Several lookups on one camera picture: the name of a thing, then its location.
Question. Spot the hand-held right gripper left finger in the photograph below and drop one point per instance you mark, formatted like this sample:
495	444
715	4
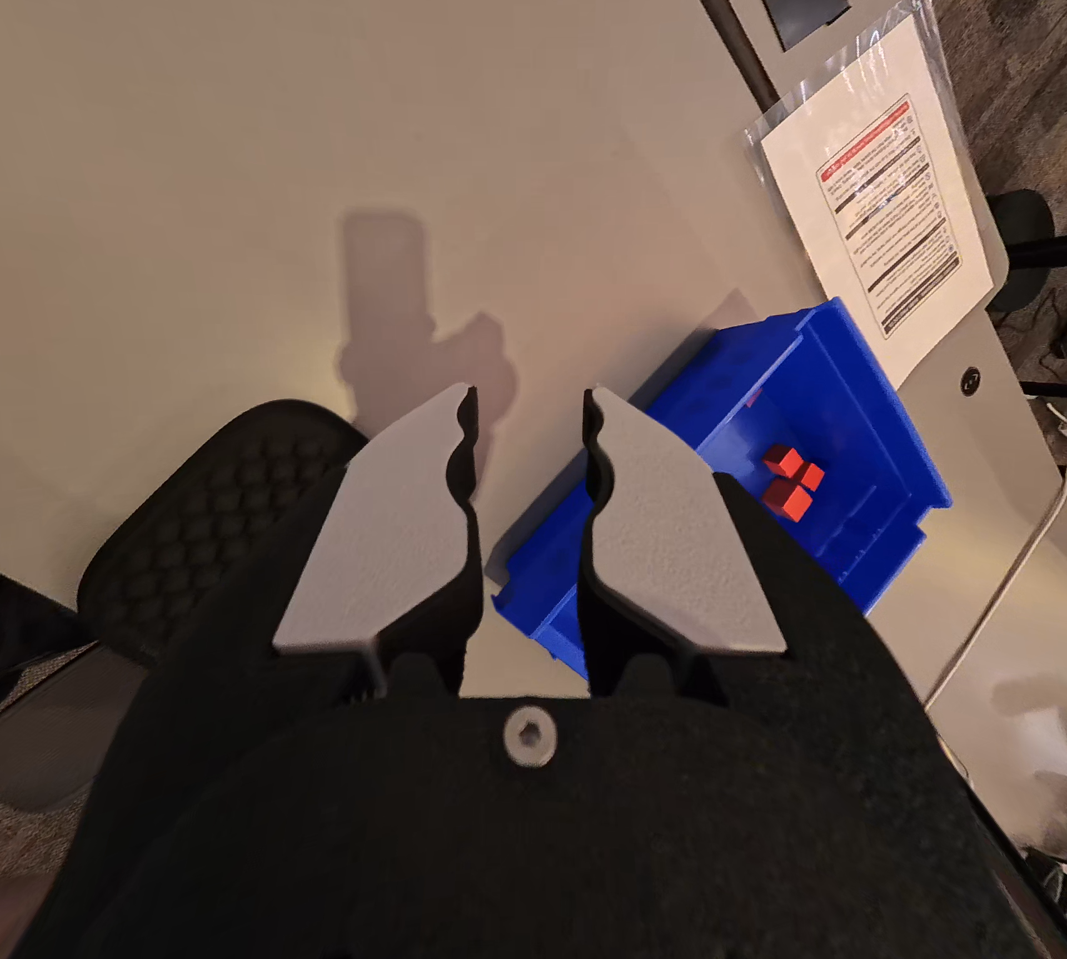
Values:
383	550

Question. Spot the orange-red wooden cube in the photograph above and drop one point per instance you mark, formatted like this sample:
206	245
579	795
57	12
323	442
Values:
813	476
782	460
788	502

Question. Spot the blue plastic bin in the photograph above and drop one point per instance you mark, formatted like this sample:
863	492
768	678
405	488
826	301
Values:
833	392

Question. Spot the black stanchion base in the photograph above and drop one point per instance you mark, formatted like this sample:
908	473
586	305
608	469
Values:
1021	225

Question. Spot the clear plastic bag with papers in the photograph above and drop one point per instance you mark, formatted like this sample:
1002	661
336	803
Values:
875	208

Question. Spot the black stanchion pole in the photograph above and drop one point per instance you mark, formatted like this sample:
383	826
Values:
1042	250

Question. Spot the person's black clothing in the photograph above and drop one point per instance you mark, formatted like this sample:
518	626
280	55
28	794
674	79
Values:
25	617

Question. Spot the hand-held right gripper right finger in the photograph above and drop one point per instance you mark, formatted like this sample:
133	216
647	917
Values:
683	559

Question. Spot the round black desk grommet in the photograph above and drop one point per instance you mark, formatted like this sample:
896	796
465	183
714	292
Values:
970	381

